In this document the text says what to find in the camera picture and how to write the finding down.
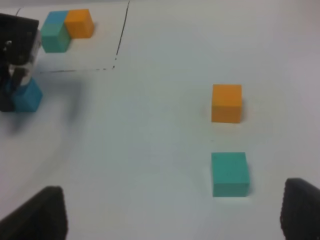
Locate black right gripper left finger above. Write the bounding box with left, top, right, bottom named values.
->
left=0, top=186, right=68, bottom=240

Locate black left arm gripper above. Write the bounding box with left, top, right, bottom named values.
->
left=0, top=13, right=39, bottom=112

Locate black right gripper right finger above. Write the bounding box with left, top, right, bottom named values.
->
left=280, top=178, right=320, bottom=240

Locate teal template block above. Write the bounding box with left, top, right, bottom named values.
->
left=40, top=22, right=71, bottom=53

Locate blue template block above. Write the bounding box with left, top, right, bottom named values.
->
left=44, top=10, right=69, bottom=24

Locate orange template block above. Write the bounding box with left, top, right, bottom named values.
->
left=64, top=9, right=95, bottom=39

